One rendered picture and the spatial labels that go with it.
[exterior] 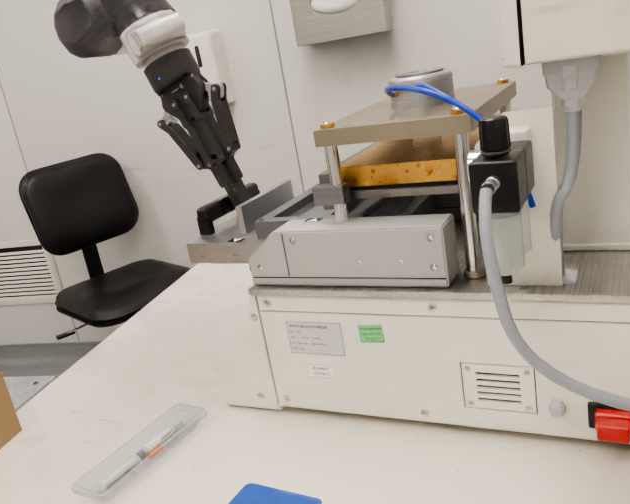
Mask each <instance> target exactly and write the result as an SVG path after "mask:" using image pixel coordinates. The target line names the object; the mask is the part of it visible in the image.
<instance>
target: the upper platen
mask: <svg viewBox="0 0 630 504"><path fill-rule="evenodd" d="M468 137H469V148H470V150H475V145H476V144H477V142H478V141H479V127H478V128H477V129H476V130H474V131H473V132H472V133H468ZM341 171H342V177H343V182H349V186H350V192H351V199H365V198H384V197H402V196H421V195H439V194H458V193H459V191H458V182H457V172H456V163H455V153H454V144H453V135H444V136H433V137H423V138H412V139H402V140H392V141H381V142H379V143H377V144H375V145H374V146H372V147H370V148H369V149H367V150H365V151H363V152H362V153H360V154H358V155H357V156H355V157H353V158H352V159H350V160H348V161H346V162H345V163H343V164H341Z"/></svg>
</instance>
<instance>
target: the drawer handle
mask: <svg viewBox="0 0 630 504"><path fill-rule="evenodd" d="M245 187H246V188H247V190H248V192H249V194H250V196H251V198H253V197H255V196H257V195H258V194H260V190H258V185H257V184H256V183H248V184H246V185H245ZM233 210H235V207H234V205H233V203H232V201H231V199H230V198H229V196H228V194H226V195H224V196H222V197H220V198H218V199H216V200H214V201H212V202H210V203H208V204H206V205H204V206H202V207H200V208H198V209H197V210H196V213H197V222H198V227H199V231H200V235H212V234H213V233H215V229H214V224H213V221H215V220H217V219H219V218H221V217H222V216H224V215H226V214H228V213H230V212H232V211H233Z"/></svg>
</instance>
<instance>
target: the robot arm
mask: <svg viewBox="0 0 630 504"><path fill-rule="evenodd" d="M53 17H54V28H55V31H56V34H57V36H58V39H59V41H60V42H61V43H62V45H63V46H64V47H65V48H66V49H67V51H68V52H69V53H70V54H72V55H74V56H77V57H79V58H93V57H105V56H112V55H124V54H129V56H130V58H131V60H132V62H133V63H134V65H135V66H136V67H137V68H138V69H142V68H145V70H144V74H145V76H146V78H147V80H148V81H149V83H150V85H151V87H152V89H153V91H154V92H155V93H156V94H157V95H158V96H159V97H160V98H161V102H162V108H163V109H164V114H163V118H162V120H159V121H158V122H157V126H158V127H159V128H160V129H162V130H163V131H165V132H166V133H168V134H169V135H170V137H171V138H172V139H173V140H174V142H175V143H176V144H177V145H178V146H179V148H180V149H181V150H182V151H183V152H184V154H185V155H186V156H187V157H188V159H189V160H190V161H191V162H192V163H193V165H194V166H195V167H196V168H197V169H198V170H202V169H209V170H211V171H212V173H213V175H214V177H215V179H216V180H217V182H218V184H219V186H220V187H221V188H223V187H224V188H225V190H226V192H227V194H228V196H229V198H230V199H231V201H232V203H233V205H234V207H236V206H238V205H240V204H242V203H244V202H245V201H247V200H249V199H251V196H250V194H249V192H248V190H247V188H246V187H245V185H244V183H243V181H242V179H241V178H242V177H243V173H242V172H241V170H240V168H239V166H238V164H237V162H236V160H235V158H234V155H235V153H236V152H237V150H238V149H240V147H241V145H240V141H239V138H238V135H237V131H236V128H235V125H234V121H233V118H232V115H231V112H230V108H229V105H228V102H227V87H226V84H225V83H224V82H221V83H217V84H216V83H209V82H208V80H207V79H206V78H205V77H203V76H202V75H201V73H200V68H199V66H198V64H197V62H196V60H195V58H194V57H193V55H192V53H191V51H190V49H189V48H185V47H186V46H187V44H188V43H189V42H190V40H189V38H188V36H187V34H186V32H185V26H186V25H185V23H184V21H183V20H182V18H181V16H180V14H179V12H178V13H175V9H174V8H173V7H172V6H171V5H170V4H169V3H168V2H167V0H60V1H59V2H58V3H57V6H56V9H55V12H54V15H53ZM209 97H210V98H211V103H212V107H213V110H214V112H213V110H212V108H211V106H210V105H209ZM214 114H215V117H216V120H217V121H216V120H215V118H214ZM174 117H175V118H177V119H179V120H180V122H181V124H182V126H183V127H182V126H181V125H180V124H178V123H177V122H178V120H177V119H175V118H174ZM184 129H186V130H187V131H188V133H189V134H188V133H187V132H186V131H185V130H184ZM189 135H190V136H189Z"/></svg>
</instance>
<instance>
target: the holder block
mask: <svg viewBox="0 0 630 504"><path fill-rule="evenodd" d="M318 184H320V183H318ZM318 184H316V185H315V186H317V185H318ZM315 186H313V187H315ZM313 187H311V188H310V189H308V190H306V191H305V192H303V193H301V194H300V195H298V196H296V197H295V198H293V199H291V200H290V201H288V202H286V203H285V204H283V205H282V206H280V207H278V208H277V209H275V210H273V211H272V212H270V213H268V214H267V215H265V216H263V217H262V218H260V219H258V220H257V221H255V222H254V223H255V228H256V233H257V238H258V239H267V237H268V236H269V235H270V234H271V233H272V232H273V231H275V230H276V229H278V228H279V227H281V226H282V225H284V224H285V223H287V222H288V221H291V220H303V219H308V218H323V219H328V218H335V212H334V210H324V206H323V205H320V206H315V204H314V198H313V193H312V188H313ZM415 197H416V196H402V197H384V198H365V199H351V200H350V201H348V202H347V209H348V215H349V218H353V217H378V216H395V215H397V214H398V213H399V212H400V211H401V210H402V209H403V208H404V207H405V206H406V205H408V204H409V203H410V202H411V201H412V200H413V199H414V198H415Z"/></svg>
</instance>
